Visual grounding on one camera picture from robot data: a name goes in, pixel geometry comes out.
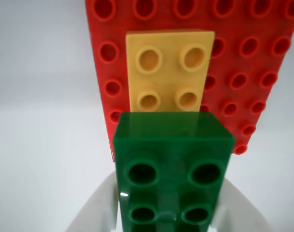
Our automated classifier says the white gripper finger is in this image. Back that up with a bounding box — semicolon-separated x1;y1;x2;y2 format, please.
209;177;263;232
64;169;123;232

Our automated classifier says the yellow lego brick wall print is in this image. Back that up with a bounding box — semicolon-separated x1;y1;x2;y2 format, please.
125;30;216;113

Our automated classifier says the green lego brick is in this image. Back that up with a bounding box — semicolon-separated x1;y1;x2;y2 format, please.
112;111;235;232

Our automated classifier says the red lego baseplate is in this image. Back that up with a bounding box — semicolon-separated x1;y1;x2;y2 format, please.
85;0;294;161

